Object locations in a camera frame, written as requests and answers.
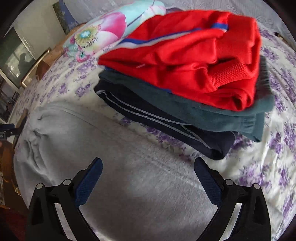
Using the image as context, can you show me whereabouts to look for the brown wooden nightstand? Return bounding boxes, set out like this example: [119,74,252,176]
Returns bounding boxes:
[36,23,85,81]

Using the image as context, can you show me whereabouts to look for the purple floral bedsheet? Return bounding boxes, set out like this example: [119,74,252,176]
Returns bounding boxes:
[10,25,295,240]

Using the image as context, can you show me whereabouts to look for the red folded garment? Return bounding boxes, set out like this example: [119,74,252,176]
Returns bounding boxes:
[98,10,261,111]

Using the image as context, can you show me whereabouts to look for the floral folded blanket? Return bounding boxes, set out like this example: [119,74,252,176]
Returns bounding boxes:
[63,1,167,62]

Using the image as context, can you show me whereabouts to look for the navy folded striped pants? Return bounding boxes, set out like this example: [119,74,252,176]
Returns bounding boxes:
[94,80,237,160]

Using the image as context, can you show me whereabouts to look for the blue patterned wall poster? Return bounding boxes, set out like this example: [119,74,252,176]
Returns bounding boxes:
[52,1,79,35]

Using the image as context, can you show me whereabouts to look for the gold framed picture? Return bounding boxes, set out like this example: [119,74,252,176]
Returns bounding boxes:
[21,47,51,89]

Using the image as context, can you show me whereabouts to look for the grey sweatpants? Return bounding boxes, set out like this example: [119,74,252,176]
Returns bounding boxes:
[14,101,217,240]

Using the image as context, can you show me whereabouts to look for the dark green folded garment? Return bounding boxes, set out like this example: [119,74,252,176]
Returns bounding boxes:
[99,56,275,142]

